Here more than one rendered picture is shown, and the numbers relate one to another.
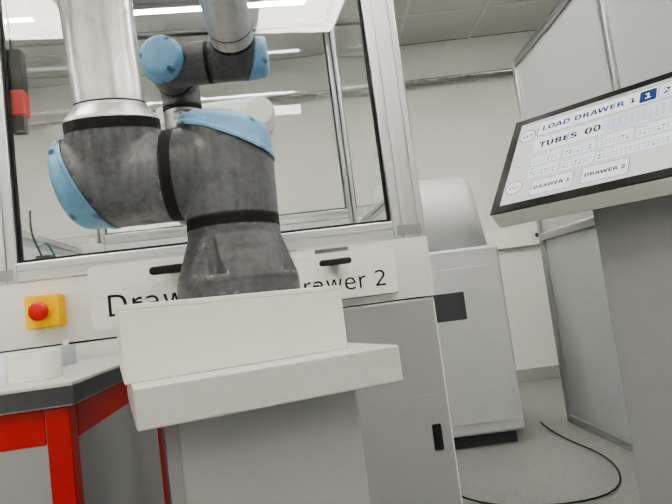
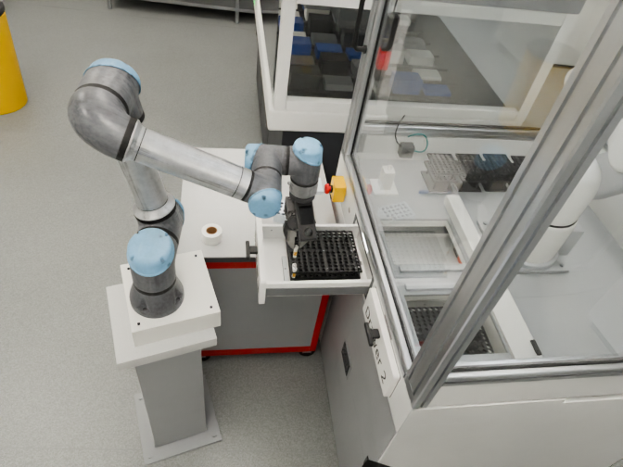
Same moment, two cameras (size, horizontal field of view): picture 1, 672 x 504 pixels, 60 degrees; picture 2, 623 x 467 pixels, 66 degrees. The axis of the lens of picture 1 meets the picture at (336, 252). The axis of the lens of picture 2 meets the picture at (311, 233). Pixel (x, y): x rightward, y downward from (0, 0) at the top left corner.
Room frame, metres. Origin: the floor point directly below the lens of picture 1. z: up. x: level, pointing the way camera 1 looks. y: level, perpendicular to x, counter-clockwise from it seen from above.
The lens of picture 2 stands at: (1.03, -0.73, 2.02)
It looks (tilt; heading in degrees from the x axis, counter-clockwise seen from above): 45 degrees down; 83
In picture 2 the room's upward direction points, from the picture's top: 10 degrees clockwise
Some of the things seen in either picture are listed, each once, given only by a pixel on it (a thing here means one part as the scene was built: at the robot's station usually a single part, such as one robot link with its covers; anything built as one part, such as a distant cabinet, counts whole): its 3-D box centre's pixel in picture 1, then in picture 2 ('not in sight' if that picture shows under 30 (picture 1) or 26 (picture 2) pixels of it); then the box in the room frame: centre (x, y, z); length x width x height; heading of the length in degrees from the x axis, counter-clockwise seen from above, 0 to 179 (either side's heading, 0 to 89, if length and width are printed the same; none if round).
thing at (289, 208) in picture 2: not in sight; (299, 206); (1.12, 0.27, 1.12); 0.09 x 0.08 x 0.12; 100
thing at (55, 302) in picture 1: (45, 311); (336, 188); (1.28, 0.65, 0.88); 0.07 x 0.05 x 0.07; 97
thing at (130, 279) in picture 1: (177, 288); (260, 257); (1.02, 0.28, 0.87); 0.29 x 0.02 x 0.11; 97
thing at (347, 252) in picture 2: not in sight; (322, 257); (1.21, 0.31, 0.87); 0.22 x 0.18 x 0.06; 7
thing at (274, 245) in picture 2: not in sight; (324, 258); (1.22, 0.31, 0.86); 0.40 x 0.26 x 0.06; 7
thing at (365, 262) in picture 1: (335, 276); (379, 339); (1.37, 0.01, 0.87); 0.29 x 0.02 x 0.11; 97
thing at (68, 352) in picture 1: (36, 359); (292, 213); (1.12, 0.59, 0.78); 0.12 x 0.08 x 0.04; 169
